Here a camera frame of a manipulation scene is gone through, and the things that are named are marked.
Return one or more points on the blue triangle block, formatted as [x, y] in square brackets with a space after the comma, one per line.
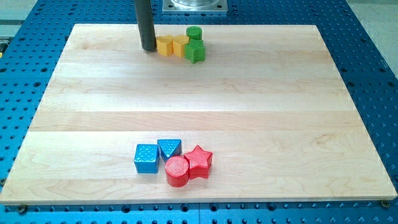
[169, 148]

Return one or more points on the red star block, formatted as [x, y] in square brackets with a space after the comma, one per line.
[199, 162]

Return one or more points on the red cylinder block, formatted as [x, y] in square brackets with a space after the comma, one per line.
[177, 171]

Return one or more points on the green star block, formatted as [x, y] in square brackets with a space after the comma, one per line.
[195, 50]

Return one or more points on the blue cube block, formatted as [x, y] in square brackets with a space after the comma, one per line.
[146, 159]

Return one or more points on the light wooden board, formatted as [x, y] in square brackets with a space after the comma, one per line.
[268, 102]

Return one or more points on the yellow hexagon block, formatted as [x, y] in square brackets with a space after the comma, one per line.
[179, 43]

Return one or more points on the yellow heart block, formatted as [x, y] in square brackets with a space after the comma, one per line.
[165, 45]

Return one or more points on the green cylinder block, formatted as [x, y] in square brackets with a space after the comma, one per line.
[194, 32]

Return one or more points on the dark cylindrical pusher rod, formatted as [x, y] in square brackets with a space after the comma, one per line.
[145, 24]

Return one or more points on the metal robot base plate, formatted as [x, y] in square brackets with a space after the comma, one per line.
[194, 5]

